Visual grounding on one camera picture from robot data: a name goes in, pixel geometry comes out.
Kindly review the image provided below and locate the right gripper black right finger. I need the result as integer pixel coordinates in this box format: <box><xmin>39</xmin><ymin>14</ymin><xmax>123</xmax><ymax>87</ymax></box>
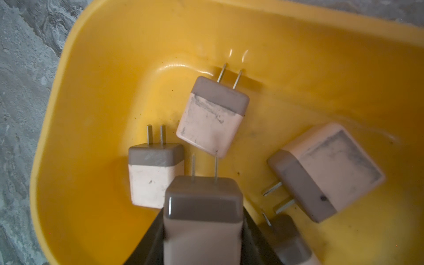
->
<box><xmin>241</xmin><ymin>208</ymin><xmax>283</xmax><ymax>265</ymax></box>

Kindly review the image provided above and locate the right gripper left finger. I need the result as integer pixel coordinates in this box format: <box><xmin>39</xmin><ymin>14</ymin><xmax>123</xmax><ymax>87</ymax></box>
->
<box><xmin>124</xmin><ymin>209</ymin><xmax>165</xmax><ymax>265</ymax></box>

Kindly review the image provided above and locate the pink plug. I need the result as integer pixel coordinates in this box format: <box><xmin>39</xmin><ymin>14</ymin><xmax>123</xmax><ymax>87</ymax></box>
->
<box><xmin>258</xmin><ymin>213</ymin><xmax>321</xmax><ymax>265</ymax></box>
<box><xmin>176</xmin><ymin>64</ymin><xmax>250</xmax><ymax>159</ymax></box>
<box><xmin>263</xmin><ymin>123</ymin><xmax>385</xmax><ymax>223</ymax></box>
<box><xmin>128</xmin><ymin>125</ymin><xmax>185</xmax><ymax>209</ymax></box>
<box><xmin>163</xmin><ymin>157</ymin><xmax>244</xmax><ymax>265</ymax></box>

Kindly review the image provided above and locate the yellow plastic tray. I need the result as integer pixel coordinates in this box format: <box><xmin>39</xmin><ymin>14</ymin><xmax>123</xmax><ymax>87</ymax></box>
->
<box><xmin>30</xmin><ymin>1</ymin><xmax>424</xmax><ymax>265</ymax></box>

